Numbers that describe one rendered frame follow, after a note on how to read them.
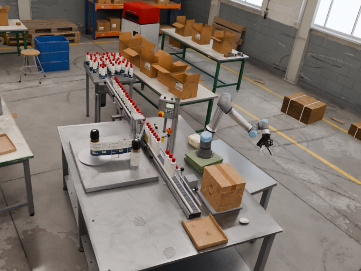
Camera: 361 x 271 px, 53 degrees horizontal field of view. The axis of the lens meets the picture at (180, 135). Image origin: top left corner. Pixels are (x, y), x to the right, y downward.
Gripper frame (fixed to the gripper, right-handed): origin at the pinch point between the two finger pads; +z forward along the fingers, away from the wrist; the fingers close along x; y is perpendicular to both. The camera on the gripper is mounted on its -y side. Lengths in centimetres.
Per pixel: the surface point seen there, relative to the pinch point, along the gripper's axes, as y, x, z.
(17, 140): -154, -197, -29
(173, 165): -35, -84, 11
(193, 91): -150, 28, -131
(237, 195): 6, -46, 41
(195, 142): -69, -32, -26
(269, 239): 13, -21, 78
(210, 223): -4, -69, 64
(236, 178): 10, -49, 28
